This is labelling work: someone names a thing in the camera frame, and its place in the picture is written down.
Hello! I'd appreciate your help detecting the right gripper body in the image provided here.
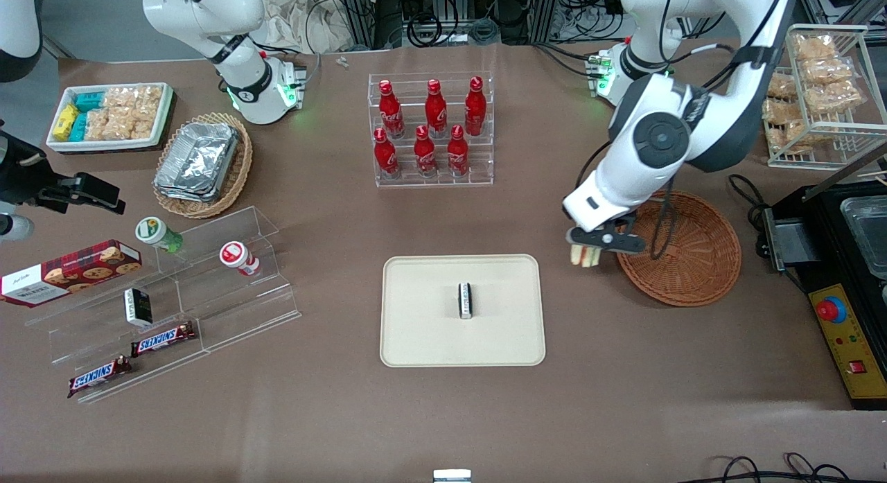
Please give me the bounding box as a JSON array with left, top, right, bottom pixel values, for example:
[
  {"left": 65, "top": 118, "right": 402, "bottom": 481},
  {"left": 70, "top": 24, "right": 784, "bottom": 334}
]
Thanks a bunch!
[{"left": 0, "top": 133, "right": 53, "bottom": 205}]

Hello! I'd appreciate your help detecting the white rectangular snack tray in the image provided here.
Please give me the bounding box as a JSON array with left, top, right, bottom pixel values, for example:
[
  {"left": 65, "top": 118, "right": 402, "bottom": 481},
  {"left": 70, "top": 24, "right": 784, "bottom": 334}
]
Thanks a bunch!
[{"left": 46, "top": 82, "right": 174, "bottom": 154}]

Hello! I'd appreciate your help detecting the brown wicker basket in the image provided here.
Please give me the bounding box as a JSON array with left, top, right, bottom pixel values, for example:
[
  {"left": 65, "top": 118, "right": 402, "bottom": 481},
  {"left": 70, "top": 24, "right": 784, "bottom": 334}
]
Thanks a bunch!
[{"left": 615, "top": 191, "right": 742, "bottom": 308}]

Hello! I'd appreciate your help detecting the aluminium foil tray stack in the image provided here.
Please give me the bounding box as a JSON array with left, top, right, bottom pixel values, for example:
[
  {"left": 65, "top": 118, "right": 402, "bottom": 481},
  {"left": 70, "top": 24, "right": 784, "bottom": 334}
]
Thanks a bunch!
[{"left": 154, "top": 121, "right": 240, "bottom": 203}]

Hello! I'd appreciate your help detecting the light wicker basket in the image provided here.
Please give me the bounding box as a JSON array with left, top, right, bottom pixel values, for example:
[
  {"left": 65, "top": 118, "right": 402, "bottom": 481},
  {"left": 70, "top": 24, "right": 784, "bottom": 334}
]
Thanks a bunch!
[{"left": 152, "top": 112, "right": 254, "bottom": 219}]

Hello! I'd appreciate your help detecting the beige plastic tray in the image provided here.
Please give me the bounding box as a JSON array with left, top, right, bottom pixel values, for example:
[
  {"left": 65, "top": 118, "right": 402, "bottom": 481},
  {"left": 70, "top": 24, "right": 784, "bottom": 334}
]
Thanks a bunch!
[{"left": 380, "top": 254, "right": 547, "bottom": 367}]

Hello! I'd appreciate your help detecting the yellow snack packet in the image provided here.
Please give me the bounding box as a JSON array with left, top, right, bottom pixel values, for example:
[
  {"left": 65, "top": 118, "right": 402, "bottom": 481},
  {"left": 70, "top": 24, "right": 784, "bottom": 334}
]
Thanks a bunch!
[{"left": 54, "top": 104, "right": 78, "bottom": 141}]

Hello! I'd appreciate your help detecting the red tartan cookie box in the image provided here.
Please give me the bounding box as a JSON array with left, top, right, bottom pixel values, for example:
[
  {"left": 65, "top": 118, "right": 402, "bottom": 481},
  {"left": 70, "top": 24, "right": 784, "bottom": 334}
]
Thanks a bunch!
[{"left": 0, "top": 240, "right": 143, "bottom": 308}]

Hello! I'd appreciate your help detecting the green capped small bottle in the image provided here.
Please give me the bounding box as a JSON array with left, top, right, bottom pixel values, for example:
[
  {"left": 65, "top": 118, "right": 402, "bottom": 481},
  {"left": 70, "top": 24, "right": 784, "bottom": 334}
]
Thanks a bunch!
[{"left": 135, "top": 216, "right": 184, "bottom": 254}]

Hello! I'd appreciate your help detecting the small black carton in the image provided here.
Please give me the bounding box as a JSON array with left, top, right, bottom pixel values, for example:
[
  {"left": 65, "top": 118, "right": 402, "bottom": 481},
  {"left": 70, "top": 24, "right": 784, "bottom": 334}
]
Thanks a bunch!
[{"left": 124, "top": 288, "right": 153, "bottom": 328}]

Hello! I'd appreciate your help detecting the clear acrylic bottle rack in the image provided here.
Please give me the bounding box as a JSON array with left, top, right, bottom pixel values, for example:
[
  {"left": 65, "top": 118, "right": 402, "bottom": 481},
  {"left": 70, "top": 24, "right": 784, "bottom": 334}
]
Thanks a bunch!
[{"left": 367, "top": 72, "right": 495, "bottom": 188}]

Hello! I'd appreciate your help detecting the red cola bottle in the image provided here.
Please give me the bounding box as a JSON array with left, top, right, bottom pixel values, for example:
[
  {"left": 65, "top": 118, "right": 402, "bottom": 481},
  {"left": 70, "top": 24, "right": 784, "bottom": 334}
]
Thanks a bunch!
[
  {"left": 414, "top": 125, "right": 437, "bottom": 178},
  {"left": 424, "top": 79, "right": 448, "bottom": 139},
  {"left": 374, "top": 128, "right": 399, "bottom": 179},
  {"left": 464, "top": 76, "right": 487, "bottom": 137},
  {"left": 447, "top": 125, "right": 470, "bottom": 177},
  {"left": 378, "top": 80, "right": 405, "bottom": 139}
]

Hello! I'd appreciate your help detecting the snickers chocolate bar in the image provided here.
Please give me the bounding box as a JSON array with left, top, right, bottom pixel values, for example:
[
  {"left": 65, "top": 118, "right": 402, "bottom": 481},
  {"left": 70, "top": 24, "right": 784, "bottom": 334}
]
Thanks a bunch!
[
  {"left": 67, "top": 356, "right": 132, "bottom": 398},
  {"left": 131, "top": 322, "right": 197, "bottom": 358}
]

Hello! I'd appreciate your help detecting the red capped small bottle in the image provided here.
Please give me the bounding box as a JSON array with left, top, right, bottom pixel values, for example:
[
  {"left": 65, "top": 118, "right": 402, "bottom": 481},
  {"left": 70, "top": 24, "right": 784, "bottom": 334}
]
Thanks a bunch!
[{"left": 220, "top": 241, "right": 262, "bottom": 276}]

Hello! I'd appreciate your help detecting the clear acrylic stepped shelf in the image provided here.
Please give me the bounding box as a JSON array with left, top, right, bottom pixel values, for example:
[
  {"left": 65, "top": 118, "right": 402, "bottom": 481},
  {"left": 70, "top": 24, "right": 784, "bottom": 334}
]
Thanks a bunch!
[{"left": 24, "top": 206, "right": 302, "bottom": 405}]

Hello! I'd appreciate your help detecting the black tabletop appliance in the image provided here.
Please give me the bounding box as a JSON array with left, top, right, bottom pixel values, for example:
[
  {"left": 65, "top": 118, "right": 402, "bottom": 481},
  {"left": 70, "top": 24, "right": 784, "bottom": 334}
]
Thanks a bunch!
[{"left": 755, "top": 145, "right": 887, "bottom": 310}]

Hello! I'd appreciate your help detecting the beige crumpled cloth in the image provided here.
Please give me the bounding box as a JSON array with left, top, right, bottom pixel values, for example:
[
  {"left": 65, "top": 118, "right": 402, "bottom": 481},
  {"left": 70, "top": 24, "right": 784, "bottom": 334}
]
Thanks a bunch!
[{"left": 262, "top": 0, "right": 354, "bottom": 54}]

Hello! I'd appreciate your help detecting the yellow emergency stop box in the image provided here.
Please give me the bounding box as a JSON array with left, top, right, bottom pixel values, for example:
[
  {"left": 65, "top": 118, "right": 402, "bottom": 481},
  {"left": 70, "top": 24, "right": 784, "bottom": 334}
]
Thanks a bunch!
[{"left": 809, "top": 283, "right": 887, "bottom": 411}]

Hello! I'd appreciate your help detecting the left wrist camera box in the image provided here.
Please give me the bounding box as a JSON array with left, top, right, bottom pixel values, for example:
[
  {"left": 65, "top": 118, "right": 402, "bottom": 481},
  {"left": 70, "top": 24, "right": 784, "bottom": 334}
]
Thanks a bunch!
[{"left": 568, "top": 223, "right": 647, "bottom": 256}]

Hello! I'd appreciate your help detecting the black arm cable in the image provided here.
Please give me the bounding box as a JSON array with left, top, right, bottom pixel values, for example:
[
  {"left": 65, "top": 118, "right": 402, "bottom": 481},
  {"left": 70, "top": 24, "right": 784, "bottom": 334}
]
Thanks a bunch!
[{"left": 650, "top": 0, "right": 794, "bottom": 260}]

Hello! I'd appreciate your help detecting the black base cable bundle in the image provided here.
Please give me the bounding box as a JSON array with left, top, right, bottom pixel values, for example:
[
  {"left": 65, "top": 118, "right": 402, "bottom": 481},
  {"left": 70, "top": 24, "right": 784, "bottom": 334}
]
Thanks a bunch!
[{"left": 532, "top": 42, "right": 600, "bottom": 79}]

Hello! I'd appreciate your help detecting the black power cable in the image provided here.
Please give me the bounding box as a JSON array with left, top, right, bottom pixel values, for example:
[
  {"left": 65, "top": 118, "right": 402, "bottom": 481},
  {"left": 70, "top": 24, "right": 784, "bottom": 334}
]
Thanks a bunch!
[{"left": 728, "top": 173, "right": 771, "bottom": 225}]

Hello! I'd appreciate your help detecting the aluminium frame post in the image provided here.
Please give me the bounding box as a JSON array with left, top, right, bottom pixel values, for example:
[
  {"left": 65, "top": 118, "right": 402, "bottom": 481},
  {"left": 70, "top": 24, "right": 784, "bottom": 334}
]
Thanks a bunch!
[
  {"left": 338, "top": 0, "right": 390, "bottom": 51},
  {"left": 532, "top": 0, "right": 563, "bottom": 44}
]

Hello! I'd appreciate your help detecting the coiled black cable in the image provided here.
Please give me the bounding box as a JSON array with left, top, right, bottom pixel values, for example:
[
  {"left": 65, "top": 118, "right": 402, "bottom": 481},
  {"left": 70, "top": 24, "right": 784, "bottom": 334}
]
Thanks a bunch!
[{"left": 405, "top": 12, "right": 446, "bottom": 49}]

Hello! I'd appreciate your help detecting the grey base cable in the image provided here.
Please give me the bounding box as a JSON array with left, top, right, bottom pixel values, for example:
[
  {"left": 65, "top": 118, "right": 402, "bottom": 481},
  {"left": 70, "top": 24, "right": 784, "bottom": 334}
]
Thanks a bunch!
[{"left": 263, "top": 43, "right": 324, "bottom": 90}]

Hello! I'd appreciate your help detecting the black floor cable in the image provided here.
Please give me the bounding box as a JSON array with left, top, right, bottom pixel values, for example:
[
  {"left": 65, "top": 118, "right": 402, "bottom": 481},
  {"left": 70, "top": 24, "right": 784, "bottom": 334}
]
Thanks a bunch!
[
  {"left": 696, "top": 455, "right": 763, "bottom": 483},
  {"left": 762, "top": 453, "right": 857, "bottom": 483}
]

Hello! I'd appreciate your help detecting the white wire rack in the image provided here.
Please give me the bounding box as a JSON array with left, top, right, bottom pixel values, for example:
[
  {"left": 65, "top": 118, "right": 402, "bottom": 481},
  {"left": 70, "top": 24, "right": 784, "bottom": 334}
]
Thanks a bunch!
[{"left": 762, "top": 24, "right": 887, "bottom": 170}]

